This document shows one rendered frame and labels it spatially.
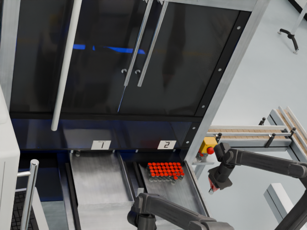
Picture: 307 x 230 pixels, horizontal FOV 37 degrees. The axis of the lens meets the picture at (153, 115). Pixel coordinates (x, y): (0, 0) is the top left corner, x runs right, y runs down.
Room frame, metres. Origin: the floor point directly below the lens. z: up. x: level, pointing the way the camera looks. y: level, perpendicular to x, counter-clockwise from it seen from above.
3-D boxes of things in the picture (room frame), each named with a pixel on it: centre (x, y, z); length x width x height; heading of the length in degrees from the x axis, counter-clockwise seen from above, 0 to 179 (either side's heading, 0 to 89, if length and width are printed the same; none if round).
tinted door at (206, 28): (1.72, -0.04, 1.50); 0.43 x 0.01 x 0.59; 119
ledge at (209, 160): (1.93, -0.31, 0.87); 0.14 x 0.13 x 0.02; 29
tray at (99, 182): (1.50, 0.14, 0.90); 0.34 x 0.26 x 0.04; 29
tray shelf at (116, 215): (1.52, -0.04, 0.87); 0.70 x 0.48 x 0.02; 119
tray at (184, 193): (1.57, -0.21, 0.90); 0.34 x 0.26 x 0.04; 28
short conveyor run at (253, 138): (2.15, -0.50, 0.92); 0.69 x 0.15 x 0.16; 119
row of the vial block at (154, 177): (1.65, -0.17, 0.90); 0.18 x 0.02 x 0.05; 118
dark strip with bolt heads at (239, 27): (1.80, -0.21, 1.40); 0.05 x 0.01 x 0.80; 119
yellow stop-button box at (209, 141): (1.89, -0.32, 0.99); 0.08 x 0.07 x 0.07; 29
